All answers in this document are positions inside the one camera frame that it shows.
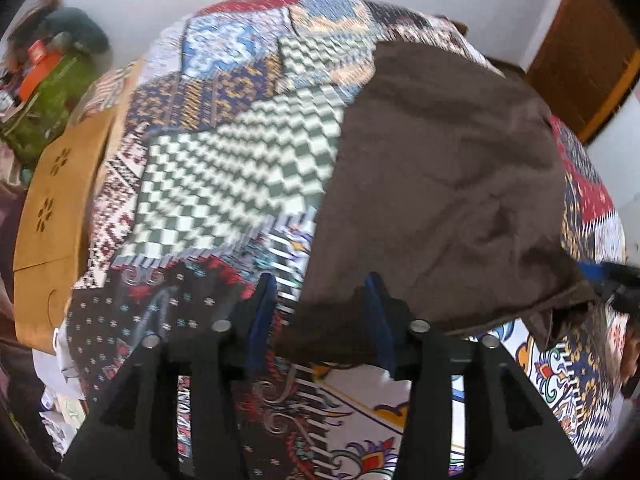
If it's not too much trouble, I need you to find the brown bag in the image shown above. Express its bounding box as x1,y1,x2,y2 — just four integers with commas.
7,0,63,36

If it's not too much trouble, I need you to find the green patterned bag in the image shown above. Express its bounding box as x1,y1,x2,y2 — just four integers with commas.
0,52,101,161

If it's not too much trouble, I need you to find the brown wooden door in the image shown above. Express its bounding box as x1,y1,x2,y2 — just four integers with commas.
522,0,640,143

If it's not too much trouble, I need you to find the orange box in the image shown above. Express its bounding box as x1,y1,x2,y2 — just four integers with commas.
17,42,63,101

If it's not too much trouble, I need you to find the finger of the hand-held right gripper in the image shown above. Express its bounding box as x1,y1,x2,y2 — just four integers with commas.
575,259,640,311

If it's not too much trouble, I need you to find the dark grey garment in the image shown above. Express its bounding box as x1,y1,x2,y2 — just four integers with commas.
42,7,111,56

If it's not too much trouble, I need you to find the brown t-shirt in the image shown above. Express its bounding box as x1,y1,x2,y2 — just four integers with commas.
274,40,601,366

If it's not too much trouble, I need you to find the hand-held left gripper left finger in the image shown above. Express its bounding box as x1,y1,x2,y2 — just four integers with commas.
60,274,278,480

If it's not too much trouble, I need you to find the patchwork printed bed sheet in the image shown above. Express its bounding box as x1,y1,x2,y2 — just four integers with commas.
65,0,628,480

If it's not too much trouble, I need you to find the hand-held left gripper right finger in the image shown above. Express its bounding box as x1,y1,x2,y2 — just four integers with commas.
364,272,586,480

